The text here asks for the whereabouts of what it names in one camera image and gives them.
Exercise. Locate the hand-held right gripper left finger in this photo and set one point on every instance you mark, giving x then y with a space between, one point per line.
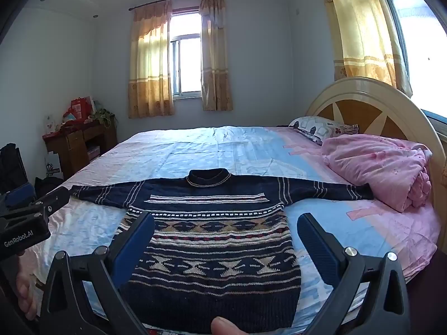
134 247

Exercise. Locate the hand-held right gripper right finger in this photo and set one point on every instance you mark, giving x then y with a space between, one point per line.
319 247

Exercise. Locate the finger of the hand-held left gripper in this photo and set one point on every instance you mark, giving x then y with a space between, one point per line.
52 199
21 195

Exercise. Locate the navy patterned knit sweater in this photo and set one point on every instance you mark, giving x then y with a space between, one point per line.
223 251

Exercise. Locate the person's left hand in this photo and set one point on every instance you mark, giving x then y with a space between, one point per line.
27 295

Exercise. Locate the person's right hand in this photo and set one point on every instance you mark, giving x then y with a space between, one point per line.
225 326

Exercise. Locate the dark bundle on floor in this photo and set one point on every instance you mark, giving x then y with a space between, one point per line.
47 185

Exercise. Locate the white carton with black print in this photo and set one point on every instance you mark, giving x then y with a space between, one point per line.
53 167

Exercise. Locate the black bag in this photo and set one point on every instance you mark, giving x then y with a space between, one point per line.
10 160

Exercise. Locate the brown wooden desk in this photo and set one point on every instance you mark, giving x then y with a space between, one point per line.
73 139

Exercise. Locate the small white printed box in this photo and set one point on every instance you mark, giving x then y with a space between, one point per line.
50 123

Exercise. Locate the red packet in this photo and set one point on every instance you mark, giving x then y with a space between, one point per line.
71 118

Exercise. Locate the pink pillow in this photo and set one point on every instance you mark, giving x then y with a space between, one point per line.
370 167

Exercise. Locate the red bag on desk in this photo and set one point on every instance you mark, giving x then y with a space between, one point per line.
81 106

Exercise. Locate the patterned pillow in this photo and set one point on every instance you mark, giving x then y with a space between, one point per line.
321 127

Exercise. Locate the bed with pastel sheet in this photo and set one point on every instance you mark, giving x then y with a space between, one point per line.
209 146

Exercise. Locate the wide yellow window curtain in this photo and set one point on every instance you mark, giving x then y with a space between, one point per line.
150 76

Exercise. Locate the cream wooden headboard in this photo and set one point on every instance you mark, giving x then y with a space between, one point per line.
366 90

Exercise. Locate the narrow yellow window curtain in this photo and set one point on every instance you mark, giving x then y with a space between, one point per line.
216 76

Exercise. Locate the small window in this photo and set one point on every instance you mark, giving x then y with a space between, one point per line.
188 59

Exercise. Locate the large window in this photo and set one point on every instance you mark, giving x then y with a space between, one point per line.
419 59

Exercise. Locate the large yellow curtain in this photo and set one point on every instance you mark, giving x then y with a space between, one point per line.
359 35

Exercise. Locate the dark curtain rod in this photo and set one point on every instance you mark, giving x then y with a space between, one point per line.
181 0

